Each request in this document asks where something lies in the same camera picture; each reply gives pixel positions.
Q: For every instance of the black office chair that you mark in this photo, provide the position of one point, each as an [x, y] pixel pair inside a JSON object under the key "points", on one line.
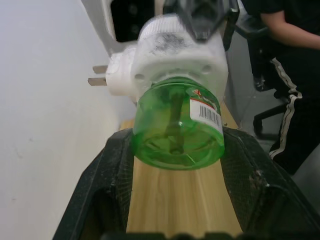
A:
{"points": [[260, 120]]}

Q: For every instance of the green bottle with barcode label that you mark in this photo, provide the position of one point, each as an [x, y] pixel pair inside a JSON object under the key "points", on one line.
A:
{"points": [[155, 140]]}

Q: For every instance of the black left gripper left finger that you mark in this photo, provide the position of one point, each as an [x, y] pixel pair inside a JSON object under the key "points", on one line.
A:
{"points": [[100, 175]]}

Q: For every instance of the person in black clothes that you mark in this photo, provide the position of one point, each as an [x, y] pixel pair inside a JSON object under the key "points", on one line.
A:
{"points": [[307, 87]]}

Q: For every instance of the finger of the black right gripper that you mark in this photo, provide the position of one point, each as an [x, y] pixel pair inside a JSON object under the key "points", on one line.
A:
{"points": [[202, 17]]}

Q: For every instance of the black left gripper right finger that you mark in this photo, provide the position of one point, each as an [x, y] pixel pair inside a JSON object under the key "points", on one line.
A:
{"points": [[262, 190]]}

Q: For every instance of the white mosquito repellent heater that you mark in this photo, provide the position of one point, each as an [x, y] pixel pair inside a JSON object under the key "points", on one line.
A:
{"points": [[175, 57]]}

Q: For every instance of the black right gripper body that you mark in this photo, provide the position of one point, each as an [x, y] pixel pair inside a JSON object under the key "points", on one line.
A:
{"points": [[125, 20]]}

